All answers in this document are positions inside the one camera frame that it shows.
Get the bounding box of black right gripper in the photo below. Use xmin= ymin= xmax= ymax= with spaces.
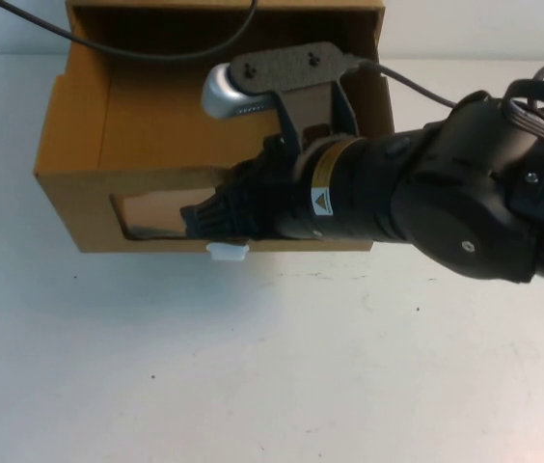
xmin=180 ymin=136 xmax=313 ymax=241

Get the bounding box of brown cardboard windowed drawer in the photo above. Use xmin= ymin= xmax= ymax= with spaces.
xmin=34 ymin=45 xmax=396 ymax=256

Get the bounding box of white plastic drawer handle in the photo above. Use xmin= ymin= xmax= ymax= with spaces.
xmin=205 ymin=242 xmax=250 ymax=263

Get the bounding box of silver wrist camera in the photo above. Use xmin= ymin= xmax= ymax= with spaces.
xmin=199 ymin=62 xmax=281 ymax=121

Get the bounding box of dark camera mount bracket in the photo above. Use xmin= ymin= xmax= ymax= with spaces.
xmin=230 ymin=41 xmax=364 ymax=146

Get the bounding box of thin black hanging cable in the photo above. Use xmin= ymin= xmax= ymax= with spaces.
xmin=0 ymin=0 xmax=259 ymax=61

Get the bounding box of grey camera cable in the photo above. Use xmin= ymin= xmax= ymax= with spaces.
xmin=348 ymin=57 xmax=544 ymax=117

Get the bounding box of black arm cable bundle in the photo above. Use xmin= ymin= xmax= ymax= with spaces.
xmin=503 ymin=79 xmax=544 ymax=146

